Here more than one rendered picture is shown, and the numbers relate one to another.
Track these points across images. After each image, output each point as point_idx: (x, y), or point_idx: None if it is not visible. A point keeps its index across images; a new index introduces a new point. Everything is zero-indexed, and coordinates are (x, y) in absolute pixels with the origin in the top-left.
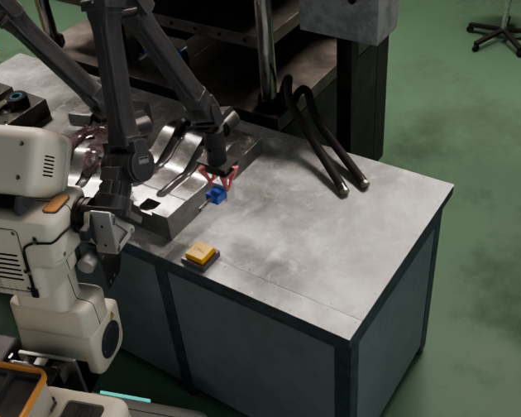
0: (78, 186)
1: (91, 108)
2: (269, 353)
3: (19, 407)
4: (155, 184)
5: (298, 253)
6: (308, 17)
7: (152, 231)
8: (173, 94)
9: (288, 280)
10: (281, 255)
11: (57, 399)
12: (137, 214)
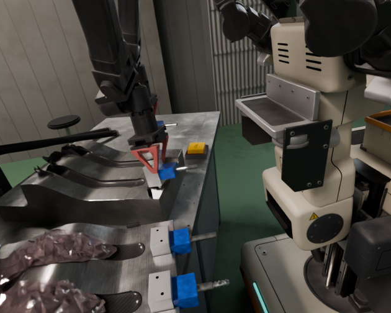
0: (152, 228)
1: (122, 71)
2: (210, 186)
3: None
4: (137, 171)
5: (173, 131)
6: None
7: (181, 182)
8: None
9: (195, 128)
10: (177, 135)
11: (357, 148)
12: (175, 179)
